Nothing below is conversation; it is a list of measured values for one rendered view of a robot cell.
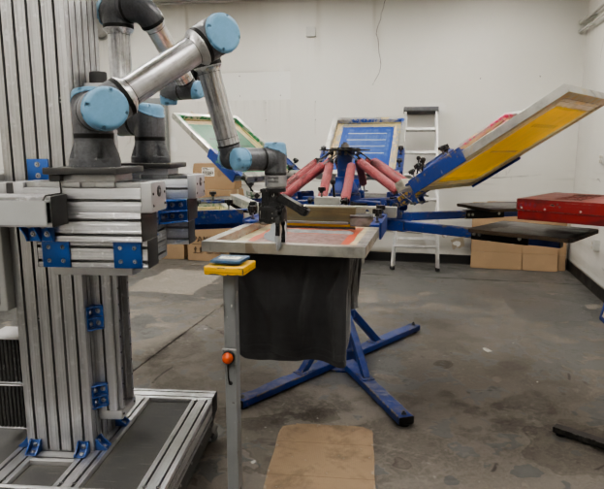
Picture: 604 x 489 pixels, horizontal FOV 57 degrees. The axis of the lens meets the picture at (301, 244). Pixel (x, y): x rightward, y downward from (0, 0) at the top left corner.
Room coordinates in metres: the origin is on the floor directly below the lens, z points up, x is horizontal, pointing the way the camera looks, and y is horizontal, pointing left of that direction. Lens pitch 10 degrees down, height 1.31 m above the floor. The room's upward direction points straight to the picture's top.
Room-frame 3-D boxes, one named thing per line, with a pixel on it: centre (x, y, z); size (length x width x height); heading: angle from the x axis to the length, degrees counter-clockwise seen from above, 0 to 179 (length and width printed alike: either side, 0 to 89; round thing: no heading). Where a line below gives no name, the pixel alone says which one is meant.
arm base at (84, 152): (1.73, 0.63, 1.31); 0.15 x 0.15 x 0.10
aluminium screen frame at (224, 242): (2.27, -0.02, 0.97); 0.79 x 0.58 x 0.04; 167
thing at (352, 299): (2.17, -0.21, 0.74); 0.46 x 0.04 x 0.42; 167
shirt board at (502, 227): (2.84, -0.74, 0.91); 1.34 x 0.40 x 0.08; 47
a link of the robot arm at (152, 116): (2.23, 0.60, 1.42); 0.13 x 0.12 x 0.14; 61
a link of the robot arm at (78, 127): (1.73, 0.63, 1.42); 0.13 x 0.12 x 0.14; 31
